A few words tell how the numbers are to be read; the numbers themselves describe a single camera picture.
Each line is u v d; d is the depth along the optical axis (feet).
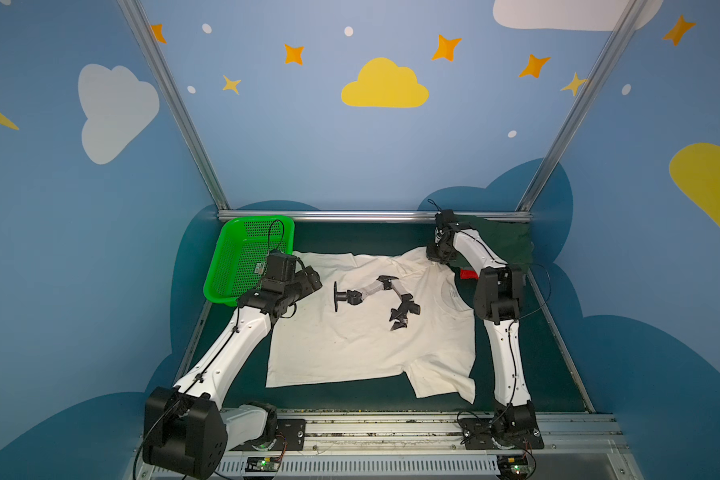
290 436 2.44
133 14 2.22
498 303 2.19
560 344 3.14
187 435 1.28
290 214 3.78
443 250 3.13
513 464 2.36
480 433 2.42
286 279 2.09
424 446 2.44
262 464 2.32
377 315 3.15
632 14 2.28
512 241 3.32
